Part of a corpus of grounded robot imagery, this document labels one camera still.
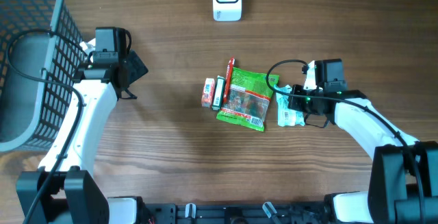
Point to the red chocolate bar wrapper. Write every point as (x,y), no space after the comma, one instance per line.
(230,67)

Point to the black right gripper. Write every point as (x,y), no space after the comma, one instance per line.
(295,104)

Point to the grey plastic mesh basket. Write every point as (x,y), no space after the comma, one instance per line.
(39,56)

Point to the green snack bag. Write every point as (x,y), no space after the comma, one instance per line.
(248,99)

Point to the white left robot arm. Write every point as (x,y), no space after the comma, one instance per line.
(63,190)

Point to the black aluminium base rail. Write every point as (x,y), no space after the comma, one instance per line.
(292,213)

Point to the light teal tissue packet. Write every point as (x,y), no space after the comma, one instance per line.
(286,116)

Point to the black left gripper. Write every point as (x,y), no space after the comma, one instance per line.
(137,68)

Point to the green white gum pack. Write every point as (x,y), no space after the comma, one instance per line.
(218,95)

